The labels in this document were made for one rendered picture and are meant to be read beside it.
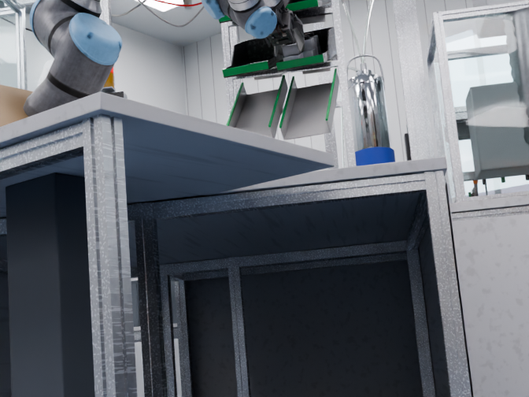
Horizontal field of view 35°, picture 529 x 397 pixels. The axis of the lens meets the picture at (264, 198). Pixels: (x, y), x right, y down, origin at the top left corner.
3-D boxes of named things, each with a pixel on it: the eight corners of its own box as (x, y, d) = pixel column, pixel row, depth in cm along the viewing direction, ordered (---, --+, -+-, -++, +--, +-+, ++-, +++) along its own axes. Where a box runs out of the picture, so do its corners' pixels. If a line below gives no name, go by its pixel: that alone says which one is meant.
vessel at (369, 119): (392, 145, 303) (381, 46, 310) (353, 150, 305) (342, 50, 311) (391, 153, 317) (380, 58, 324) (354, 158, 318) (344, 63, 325)
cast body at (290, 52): (300, 65, 228) (295, 40, 227) (284, 68, 230) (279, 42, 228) (306, 61, 236) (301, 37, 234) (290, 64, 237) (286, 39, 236)
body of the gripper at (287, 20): (268, 50, 222) (253, 16, 213) (270, 26, 227) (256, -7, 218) (296, 44, 220) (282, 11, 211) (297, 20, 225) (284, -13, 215)
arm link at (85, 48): (61, 87, 172) (88, 28, 168) (37, 58, 181) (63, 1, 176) (109, 101, 180) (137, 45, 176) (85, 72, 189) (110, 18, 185)
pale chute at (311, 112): (331, 133, 221) (327, 118, 218) (283, 140, 224) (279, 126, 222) (340, 81, 243) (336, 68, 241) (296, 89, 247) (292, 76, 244)
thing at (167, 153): (101, 109, 131) (100, 90, 131) (-188, 205, 182) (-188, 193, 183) (334, 166, 187) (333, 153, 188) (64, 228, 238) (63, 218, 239)
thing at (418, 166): (447, 168, 200) (445, 156, 201) (-142, 231, 217) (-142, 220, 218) (419, 239, 338) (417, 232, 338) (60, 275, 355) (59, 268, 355)
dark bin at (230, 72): (268, 69, 228) (263, 42, 226) (223, 78, 231) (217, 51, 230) (290, 57, 254) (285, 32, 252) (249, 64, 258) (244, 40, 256)
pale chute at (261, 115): (275, 139, 222) (270, 125, 220) (227, 146, 226) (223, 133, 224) (288, 87, 245) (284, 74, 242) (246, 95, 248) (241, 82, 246)
